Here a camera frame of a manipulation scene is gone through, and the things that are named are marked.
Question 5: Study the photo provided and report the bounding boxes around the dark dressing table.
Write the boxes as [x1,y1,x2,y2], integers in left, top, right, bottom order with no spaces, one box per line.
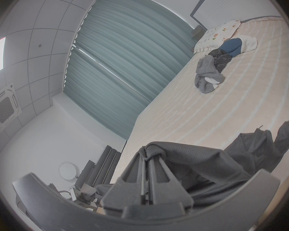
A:
[76,160,96,189]

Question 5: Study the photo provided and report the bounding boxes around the bed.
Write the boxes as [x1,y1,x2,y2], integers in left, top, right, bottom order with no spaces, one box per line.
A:
[111,0,289,216]

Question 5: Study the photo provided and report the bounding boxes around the black chest of drawers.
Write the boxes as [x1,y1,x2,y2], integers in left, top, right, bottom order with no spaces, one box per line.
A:
[94,145,122,185]

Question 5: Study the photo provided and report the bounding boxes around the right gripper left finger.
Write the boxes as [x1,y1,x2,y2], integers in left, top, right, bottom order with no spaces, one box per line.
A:
[102,151,148,214]

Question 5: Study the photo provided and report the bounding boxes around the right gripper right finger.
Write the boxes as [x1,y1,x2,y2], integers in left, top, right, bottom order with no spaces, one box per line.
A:
[148,155,194,213]

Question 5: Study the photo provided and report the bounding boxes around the blue-green curtain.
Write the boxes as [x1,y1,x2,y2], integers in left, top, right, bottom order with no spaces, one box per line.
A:
[73,0,203,103]
[63,48,151,140]

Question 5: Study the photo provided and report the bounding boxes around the white garment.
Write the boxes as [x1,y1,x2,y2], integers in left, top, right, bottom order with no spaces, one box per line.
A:
[232,35,258,53]

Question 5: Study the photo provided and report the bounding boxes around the black T-shirt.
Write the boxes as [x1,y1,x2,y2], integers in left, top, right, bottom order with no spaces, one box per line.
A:
[138,120,289,209]

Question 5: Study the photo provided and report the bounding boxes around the grey bedside table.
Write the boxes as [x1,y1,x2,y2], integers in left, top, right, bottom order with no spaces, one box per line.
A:
[190,25,207,41]

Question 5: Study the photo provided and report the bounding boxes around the white printed pillow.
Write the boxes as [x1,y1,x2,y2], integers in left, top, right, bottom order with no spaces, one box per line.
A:
[193,20,241,55]

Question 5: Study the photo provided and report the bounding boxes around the ceiling air conditioner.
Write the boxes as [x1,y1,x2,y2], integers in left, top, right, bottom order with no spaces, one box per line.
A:
[0,82,22,132]

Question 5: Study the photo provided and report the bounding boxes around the round mirror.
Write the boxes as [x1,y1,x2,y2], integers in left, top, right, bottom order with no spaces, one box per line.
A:
[58,162,78,182]

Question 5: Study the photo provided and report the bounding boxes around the dark blue garment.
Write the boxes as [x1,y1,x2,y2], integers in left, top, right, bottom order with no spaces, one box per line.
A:
[218,38,242,57]

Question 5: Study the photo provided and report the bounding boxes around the grey knit garment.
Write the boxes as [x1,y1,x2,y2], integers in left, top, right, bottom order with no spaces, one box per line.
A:
[195,56,225,94]

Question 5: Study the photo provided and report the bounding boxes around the black shiny garment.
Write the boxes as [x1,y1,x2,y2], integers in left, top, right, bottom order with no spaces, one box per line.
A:
[208,48,232,73]

